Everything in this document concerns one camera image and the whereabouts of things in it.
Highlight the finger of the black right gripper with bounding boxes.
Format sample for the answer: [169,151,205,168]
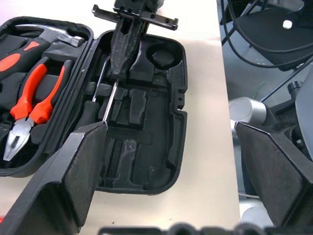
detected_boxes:
[110,17,133,79]
[122,21,149,77]

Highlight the black plastic tool case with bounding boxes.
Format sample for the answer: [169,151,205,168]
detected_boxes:
[0,16,188,197]

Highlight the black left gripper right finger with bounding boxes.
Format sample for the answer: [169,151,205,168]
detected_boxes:
[234,121,313,235]

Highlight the thin steel shaft screwdriver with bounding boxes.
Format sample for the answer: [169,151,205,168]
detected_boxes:
[101,80,118,123]

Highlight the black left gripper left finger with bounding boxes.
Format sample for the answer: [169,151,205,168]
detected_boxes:
[0,121,108,235]

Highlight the silver hammer black orange handle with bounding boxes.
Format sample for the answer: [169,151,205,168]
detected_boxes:
[0,23,86,81]

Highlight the black handled screwdriver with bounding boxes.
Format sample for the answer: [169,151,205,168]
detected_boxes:
[82,56,111,128]

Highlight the orange handled pliers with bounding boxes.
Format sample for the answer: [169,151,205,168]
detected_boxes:
[2,63,66,162]

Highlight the silver rounded robot leg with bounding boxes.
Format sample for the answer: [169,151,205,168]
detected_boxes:
[239,195,273,225]
[228,96,268,128]

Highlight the black office chair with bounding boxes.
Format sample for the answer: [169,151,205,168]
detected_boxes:
[219,0,313,72]

